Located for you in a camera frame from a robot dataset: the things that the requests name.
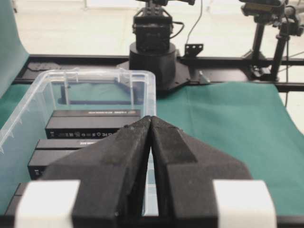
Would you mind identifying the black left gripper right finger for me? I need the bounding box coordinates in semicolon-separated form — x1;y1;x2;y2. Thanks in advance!
150;115;279;228

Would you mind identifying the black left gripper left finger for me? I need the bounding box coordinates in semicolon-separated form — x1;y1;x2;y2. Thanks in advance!
14;115;152;228

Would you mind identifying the black camera box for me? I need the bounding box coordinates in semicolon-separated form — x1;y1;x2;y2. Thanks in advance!
45;109;141;139
28;139;98;180
4;182;30;216

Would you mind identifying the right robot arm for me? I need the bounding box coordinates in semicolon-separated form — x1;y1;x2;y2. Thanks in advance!
129;0;185;74

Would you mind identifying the clear plastic storage case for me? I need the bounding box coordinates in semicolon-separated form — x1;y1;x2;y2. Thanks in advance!
0;68;159;217

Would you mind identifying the green table cloth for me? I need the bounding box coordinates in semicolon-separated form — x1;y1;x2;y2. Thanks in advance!
0;0;304;216

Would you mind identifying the black tripod stand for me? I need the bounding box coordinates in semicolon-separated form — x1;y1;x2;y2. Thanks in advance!
241;0;304;81

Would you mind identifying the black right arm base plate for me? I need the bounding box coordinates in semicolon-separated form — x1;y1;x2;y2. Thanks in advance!
116;60;193;93

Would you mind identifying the black cable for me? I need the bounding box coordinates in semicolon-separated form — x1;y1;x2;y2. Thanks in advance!
171;0;203;48

